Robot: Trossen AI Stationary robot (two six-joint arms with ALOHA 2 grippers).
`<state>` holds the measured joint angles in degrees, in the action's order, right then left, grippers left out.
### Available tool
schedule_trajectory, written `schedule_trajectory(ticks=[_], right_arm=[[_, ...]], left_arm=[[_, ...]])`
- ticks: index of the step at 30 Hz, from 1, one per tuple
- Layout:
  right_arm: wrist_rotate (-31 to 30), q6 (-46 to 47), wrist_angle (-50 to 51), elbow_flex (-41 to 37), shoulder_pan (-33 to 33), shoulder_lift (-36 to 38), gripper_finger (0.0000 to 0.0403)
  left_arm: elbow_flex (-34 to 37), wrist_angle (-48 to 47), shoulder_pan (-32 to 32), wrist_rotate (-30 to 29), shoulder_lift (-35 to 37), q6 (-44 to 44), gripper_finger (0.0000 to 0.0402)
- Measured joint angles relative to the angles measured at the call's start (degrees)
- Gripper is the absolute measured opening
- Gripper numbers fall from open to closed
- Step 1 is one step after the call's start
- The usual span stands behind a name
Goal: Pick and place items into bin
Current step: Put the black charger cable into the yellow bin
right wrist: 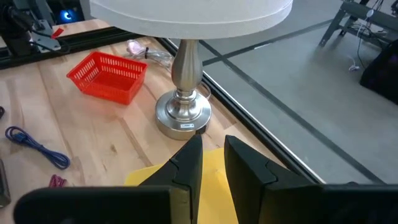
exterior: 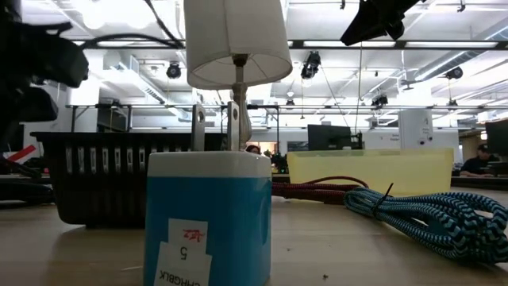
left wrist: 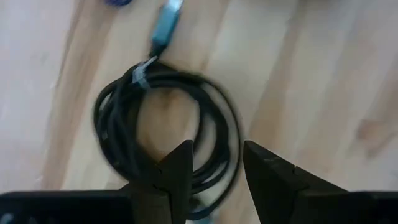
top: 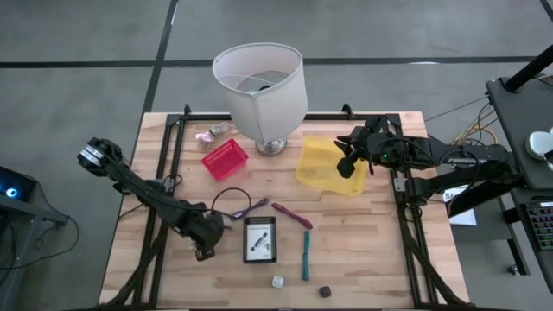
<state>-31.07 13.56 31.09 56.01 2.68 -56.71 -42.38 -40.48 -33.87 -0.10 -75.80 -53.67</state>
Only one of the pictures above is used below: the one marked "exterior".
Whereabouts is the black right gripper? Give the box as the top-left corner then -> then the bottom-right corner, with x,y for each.
340,0 -> 422,47

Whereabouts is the red braided cable bundle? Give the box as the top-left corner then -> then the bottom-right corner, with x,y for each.
271,176 -> 370,206

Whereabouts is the blue black braided cable bundle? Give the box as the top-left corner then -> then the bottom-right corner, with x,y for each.
343,186 -> 508,265

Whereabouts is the black slotted plastic basket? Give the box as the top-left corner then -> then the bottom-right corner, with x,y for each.
30,131 -> 229,230

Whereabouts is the yellow translucent plastic bin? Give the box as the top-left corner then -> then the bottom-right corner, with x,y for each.
286,148 -> 456,196

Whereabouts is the long ceiling light bar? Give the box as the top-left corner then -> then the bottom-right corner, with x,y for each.
288,39 -> 499,50
73,38 -> 187,50

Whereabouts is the white pillar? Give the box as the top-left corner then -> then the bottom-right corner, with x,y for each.
398,108 -> 435,150

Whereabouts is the black computer monitor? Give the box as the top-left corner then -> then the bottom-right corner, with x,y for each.
307,124 -> 352,152
484,118 -> 508,157

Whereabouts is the white shade table lamp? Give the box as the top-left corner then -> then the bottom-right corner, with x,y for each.
183,0 -> 294,153

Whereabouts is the dark plant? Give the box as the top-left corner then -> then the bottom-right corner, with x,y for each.
271,152 -> 289,175

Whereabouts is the black zip tie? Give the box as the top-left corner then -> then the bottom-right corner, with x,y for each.
371,183 -> 394,218

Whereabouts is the blue white charger plug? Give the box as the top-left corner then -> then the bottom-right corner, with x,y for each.
142,101 -> 274,286

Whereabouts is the white label with red scribble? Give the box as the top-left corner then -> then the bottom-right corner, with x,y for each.
167,218 -> 209,256

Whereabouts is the white label printed CHRGBLK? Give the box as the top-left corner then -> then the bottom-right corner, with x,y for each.
153,240 -> 214,286

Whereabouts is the red tape strip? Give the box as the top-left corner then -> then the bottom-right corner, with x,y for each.
6,144 -> 37,163

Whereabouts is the black metal frame rack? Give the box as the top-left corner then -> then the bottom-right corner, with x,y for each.
65,103 -> 508,134

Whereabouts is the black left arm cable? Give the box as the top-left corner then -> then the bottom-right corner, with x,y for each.
79,0 -> 186,51

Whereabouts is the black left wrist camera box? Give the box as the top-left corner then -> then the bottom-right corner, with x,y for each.
0,86 -> 60,123

